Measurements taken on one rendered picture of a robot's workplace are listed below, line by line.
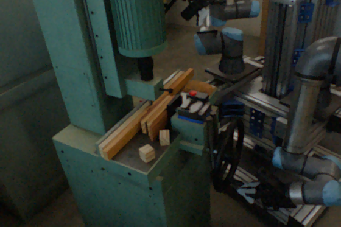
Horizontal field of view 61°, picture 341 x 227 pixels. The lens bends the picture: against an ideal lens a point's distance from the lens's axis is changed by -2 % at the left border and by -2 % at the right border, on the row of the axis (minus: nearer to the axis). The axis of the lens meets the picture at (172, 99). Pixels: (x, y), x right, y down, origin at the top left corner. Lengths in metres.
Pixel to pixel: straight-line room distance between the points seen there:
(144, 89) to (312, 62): 0.58
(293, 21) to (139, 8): 0.81
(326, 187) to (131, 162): 0.62
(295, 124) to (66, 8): 0.87
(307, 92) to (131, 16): 0.60
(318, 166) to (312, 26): 0.71
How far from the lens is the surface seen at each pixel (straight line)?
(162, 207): 1.21
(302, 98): 1.03
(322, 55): 0.98
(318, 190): 1.05
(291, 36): 1.54
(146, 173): 0.99
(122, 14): 0.98
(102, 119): 1.28
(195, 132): 1.08
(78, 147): 1.32
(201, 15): 1.14
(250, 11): 1.38
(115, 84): 1.16
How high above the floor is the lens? 1.60
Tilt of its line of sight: 32 degrees down
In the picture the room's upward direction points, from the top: 5 degrees counter-clockwise
